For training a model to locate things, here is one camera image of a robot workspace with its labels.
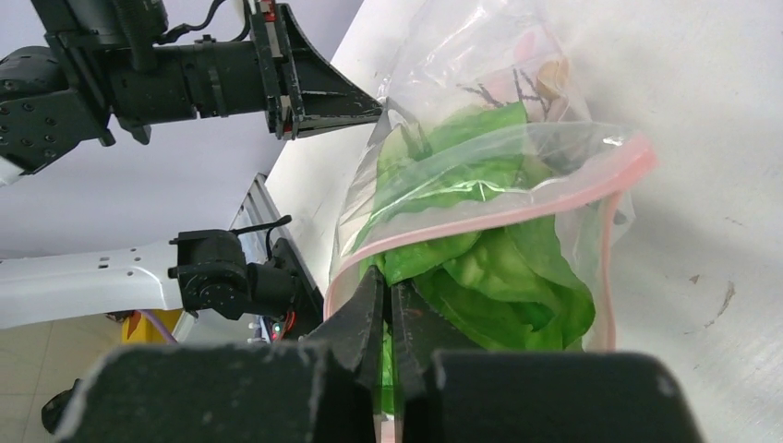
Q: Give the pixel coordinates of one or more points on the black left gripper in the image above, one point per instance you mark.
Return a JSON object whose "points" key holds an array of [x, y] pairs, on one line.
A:
{"points": [[121, 60]]}

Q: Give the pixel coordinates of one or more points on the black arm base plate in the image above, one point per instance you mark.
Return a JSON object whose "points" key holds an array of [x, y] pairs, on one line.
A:
{"points": [[298, 300]]}

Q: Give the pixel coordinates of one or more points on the green fake cabbage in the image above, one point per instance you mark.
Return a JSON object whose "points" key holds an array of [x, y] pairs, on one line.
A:
{"points": [[506, 288]]}

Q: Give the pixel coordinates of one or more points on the brown fake longan bunch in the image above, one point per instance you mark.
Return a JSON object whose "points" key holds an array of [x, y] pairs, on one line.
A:
{"points": [[538, 78]]}

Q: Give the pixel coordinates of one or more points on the clear zip top bag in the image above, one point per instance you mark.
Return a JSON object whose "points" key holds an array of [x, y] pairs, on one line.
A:
{"points": [[450, 43]]}

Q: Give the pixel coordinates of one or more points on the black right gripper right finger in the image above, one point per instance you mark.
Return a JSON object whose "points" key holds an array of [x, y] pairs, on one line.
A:
{"points": [[448, 389]]}

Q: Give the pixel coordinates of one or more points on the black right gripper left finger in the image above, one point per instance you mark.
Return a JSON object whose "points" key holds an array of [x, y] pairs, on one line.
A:
{"points": [[323, 388]]}

